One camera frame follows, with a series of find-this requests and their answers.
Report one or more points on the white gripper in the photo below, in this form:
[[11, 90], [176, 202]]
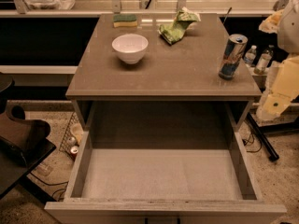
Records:
[[290, 32]]

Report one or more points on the red bull can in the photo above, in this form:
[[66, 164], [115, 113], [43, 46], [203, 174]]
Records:
[[232, 55]]

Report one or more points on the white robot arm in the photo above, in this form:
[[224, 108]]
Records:
[[286, 24]]

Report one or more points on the brown cabinet with top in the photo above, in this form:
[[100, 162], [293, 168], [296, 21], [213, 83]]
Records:
[[185, 71]]

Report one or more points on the open top drawer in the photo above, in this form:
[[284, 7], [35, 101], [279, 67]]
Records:
[[162, 163]]

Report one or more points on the soda can in basket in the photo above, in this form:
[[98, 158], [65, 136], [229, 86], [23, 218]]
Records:
[[73, 152]]

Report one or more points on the clear water bottle right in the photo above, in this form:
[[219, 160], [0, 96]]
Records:
[[264, 60]]

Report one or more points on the clear water bottle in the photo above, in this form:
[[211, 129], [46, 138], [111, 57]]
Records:
[[250, 56], [264, 60]]

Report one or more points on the clear water bottle left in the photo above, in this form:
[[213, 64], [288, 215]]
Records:
[[250, 56]]

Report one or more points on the black stand leg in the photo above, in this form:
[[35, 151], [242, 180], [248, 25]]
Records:
[[273, 156]]

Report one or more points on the green crumpled cloth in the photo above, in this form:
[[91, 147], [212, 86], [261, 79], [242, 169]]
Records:
[[174, 32]]

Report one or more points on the white ceramic bowl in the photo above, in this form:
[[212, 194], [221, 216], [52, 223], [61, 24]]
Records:
[[130, 48]]

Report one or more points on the green yellow sponge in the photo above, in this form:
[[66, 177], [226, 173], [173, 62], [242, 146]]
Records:
[[124, 20]]

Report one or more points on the black chair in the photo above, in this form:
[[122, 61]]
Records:
[[23, 145]]

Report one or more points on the wire basket on floor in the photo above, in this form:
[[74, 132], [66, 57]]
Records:
[[72, 135]]

